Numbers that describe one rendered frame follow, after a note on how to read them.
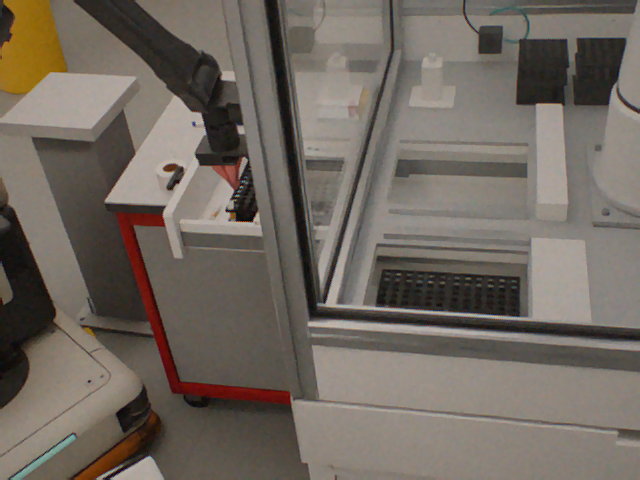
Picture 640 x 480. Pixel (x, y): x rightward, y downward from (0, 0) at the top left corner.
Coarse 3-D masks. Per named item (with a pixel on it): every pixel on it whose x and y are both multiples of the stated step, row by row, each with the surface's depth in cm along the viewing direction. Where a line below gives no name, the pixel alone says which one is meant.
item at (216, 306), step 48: (144, 144) 200; (192, 144) 198; (144, 192) 184; (144, 240) 190; (144, 288) 199; (192, 288) 197; (240, 288) 194; (192, 336) 208; (240, 336) 205; (192, 384) 221; (240, 384) 217; (288, 384) 213
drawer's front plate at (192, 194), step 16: (192, 176) 157; (208, 176) 166; (176, 192) 153; (192, 192) 157; (208, 192) 166; (176, 208) 150; (192, 208) 158; (176, 224) 150; (176, 240) 151; (176, 256) 154
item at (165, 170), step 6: (162, 162) 185; (168, 162) 185; (174, 162) 185; (180, 162) 185; (156, 168) 183; (162, 168) 183; (168, 168) 185; (174, 168) 185; (186, 168) 183; (162, 174) 181; (168, 174) 181; (162, 180) 182; (168, 180) 181; (162, 186) 183
